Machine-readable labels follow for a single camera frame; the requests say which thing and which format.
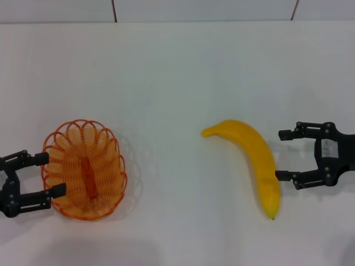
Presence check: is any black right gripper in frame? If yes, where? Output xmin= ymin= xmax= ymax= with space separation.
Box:
xmin=275 ymin=121 xmax=355 ymax=191

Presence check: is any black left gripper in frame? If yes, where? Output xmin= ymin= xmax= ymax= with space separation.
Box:
xmin=0 ymin=150 xmax=68 ymax=219

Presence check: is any yellow banana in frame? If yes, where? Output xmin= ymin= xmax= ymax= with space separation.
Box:
xmin=201 ymin=119 xmax=281 ymax=221

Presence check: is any orange plastic wire basket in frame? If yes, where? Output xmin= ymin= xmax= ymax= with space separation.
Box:
xmin=40 ymin=119 xmax=128 ymax=222

